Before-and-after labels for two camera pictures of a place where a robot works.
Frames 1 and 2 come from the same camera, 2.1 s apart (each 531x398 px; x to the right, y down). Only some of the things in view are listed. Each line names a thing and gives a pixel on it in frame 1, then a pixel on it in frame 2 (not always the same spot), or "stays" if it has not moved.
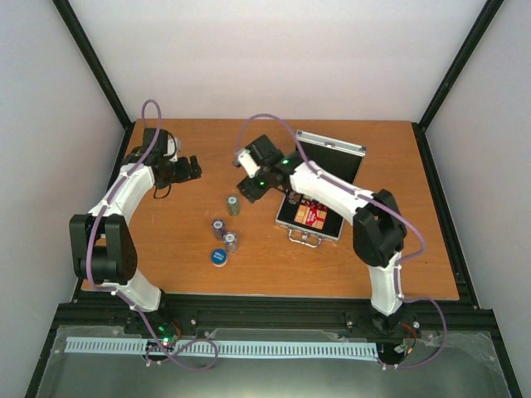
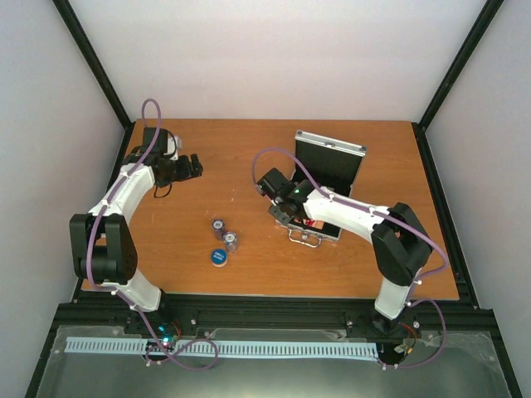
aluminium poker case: x=309 y=220 stays
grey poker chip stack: x=230 y=238 stays
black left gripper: x=185 y=172 stays
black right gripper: x=250 y=191 → x=281 y=217
